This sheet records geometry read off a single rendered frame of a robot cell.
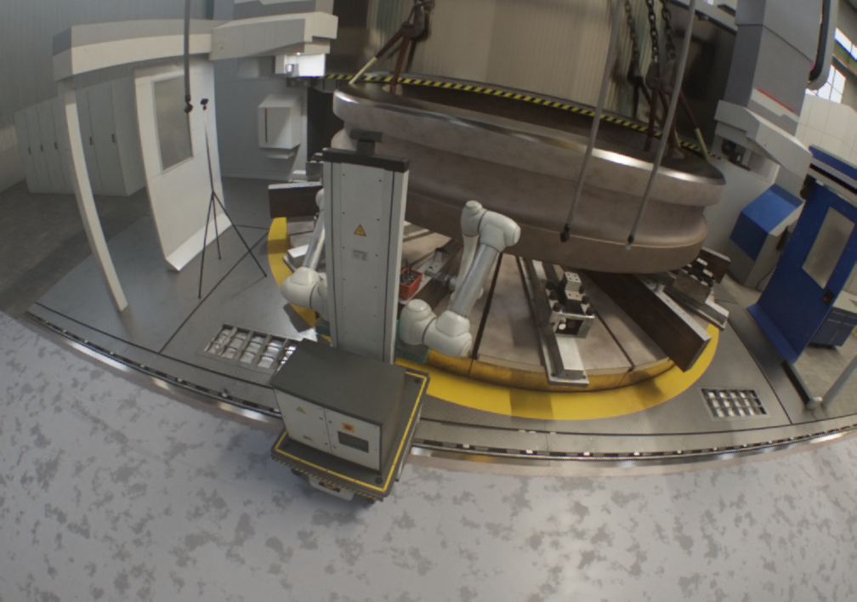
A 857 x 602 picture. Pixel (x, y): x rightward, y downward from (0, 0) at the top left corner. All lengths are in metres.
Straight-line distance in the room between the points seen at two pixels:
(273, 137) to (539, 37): 4.31
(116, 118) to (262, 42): 3.88
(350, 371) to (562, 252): 1.79
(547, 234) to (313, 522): 2.45
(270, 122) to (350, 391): 5.05
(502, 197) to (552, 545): 2.40
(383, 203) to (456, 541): 1.83
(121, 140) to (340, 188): 6.37
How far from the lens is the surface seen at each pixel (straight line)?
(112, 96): 7.41
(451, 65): 5.61
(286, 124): 6.00
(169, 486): 2.64
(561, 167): 2.57
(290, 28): 4.16
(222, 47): 4.61
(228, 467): 2.54
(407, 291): 2.35
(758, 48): 5.66
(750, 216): 7.52
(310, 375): 1.74
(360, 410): 1.60
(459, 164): 2.81
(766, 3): 5.83
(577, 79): 5.84
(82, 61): 3.46
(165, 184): 4.36
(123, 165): 7.59
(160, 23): 4.08
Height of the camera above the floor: 2.15
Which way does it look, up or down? 34 degrees down
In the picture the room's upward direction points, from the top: 8 degrees clockwise
